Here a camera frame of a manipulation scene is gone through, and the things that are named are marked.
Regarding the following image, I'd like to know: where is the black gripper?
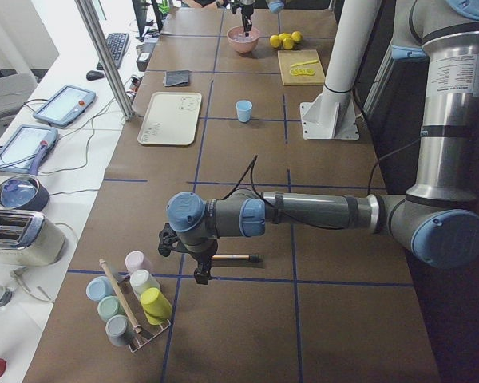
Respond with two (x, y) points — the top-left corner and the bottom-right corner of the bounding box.
(157, 223), (218, 285)
(229, 0), (255, 24)

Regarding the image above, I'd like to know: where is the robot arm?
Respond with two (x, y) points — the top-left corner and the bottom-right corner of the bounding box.
(158, 1), (479, 284)
(228, 0), (286, 24)

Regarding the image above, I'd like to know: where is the pink upturned cup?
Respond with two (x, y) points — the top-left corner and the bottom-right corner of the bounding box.
(125, 251), (154, 274)

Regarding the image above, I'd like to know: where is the white upturned cup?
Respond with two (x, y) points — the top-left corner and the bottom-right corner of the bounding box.
(129, 269), (161, 300)

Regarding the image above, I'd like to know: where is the yellow upturned cup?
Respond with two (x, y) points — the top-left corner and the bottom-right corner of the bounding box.
(140, 287), (172, 325)

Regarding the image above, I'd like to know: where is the blue upturned cup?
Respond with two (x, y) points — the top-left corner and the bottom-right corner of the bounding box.
(85, 275), (114, 302)

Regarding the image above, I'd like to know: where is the green upturned cup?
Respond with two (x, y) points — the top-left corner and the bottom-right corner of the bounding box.
(97, 295), (125, 323)

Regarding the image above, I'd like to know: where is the light blue paper cup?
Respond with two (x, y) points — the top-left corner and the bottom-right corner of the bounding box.
(236, 100), (253, 123)

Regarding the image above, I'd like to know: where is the grey upturned cup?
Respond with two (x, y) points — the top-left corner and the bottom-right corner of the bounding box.
(105, 314), (135, 346)

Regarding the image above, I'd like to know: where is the pink bowl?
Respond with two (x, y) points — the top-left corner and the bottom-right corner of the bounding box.
(227, 26), (260, 53)

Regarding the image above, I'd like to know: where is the wooden cutting board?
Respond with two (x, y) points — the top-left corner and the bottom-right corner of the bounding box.
(278, 49), (325, 86)

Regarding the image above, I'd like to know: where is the wooden stick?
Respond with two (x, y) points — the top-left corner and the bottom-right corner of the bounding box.
(99, 259), (142, 334)

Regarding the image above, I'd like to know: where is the yellow plastic knife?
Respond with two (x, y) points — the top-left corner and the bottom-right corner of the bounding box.
(290, 59), (319, 68)

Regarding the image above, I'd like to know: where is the steel muddler rod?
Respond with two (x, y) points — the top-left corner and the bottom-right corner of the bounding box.
(212, 254), (262, 263)

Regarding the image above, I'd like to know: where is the grey folded cloth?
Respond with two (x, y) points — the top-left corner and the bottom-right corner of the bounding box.
(164, 70), (191, 87)

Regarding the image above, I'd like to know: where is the white bear tray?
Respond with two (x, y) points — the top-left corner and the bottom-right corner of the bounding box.
(137, 92), (202, 146)

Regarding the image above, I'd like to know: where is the black keyboard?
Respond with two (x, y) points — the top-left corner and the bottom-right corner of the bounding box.
(106, 33), (129, 69)

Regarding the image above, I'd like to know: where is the cream toaster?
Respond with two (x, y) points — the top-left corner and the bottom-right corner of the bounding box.
(0, 209), (65, 267)

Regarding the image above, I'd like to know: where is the blue saucepan with lid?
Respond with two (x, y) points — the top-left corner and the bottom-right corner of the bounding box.
(0, 140), (49, 211)

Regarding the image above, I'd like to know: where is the black computer mouse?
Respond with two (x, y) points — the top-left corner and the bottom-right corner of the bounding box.
(85, 70), (105, 81)

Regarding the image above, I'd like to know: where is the teach pendant tablet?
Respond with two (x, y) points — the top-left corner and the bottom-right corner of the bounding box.
(0, 125), (58, 174)
(33, 85), (96, 128)

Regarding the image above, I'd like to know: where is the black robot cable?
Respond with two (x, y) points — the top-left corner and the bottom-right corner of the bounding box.
(221, 154), (346, 231)

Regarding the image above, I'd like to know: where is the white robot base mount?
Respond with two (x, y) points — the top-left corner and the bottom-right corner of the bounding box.
(300, 0), (382, 140)

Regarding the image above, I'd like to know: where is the aluminium frame post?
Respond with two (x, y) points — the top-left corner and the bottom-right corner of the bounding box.
(75, 0), (135, 121)

